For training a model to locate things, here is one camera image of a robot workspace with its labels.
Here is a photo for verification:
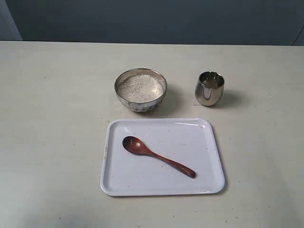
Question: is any steel bowl of rice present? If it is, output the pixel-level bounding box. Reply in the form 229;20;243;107
114;68;168;112

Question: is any steel cup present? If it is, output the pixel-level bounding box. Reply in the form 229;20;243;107
195;71;225;106

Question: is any white plastic tray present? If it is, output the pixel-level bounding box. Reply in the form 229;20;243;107
100;118;225;197

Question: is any dark red wooden spoon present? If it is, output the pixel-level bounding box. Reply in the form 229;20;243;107
122;136;196;179

